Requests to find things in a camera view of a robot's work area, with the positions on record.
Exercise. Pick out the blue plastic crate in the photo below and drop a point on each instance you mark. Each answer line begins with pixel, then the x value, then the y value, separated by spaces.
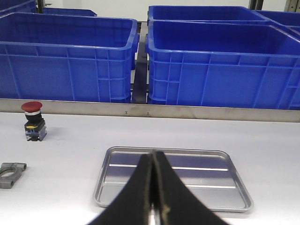
pixel 289 22
pixel 71 58
pixel 207 14
pixel 11 6
pixel 68 11
pixel 223 65

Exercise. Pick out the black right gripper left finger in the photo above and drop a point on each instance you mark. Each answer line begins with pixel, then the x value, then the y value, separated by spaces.
pixel 132 205

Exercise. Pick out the grey metal clamp block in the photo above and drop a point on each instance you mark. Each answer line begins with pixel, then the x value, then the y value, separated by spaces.
pixel 10 173

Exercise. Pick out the red emergency stop button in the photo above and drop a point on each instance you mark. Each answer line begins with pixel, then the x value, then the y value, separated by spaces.
pixel 35 127

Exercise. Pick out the silver metal tray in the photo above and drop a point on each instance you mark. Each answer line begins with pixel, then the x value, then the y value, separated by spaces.
pixel 209 174

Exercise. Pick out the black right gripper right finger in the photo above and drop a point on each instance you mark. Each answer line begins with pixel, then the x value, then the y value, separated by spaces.
pixel 174 203

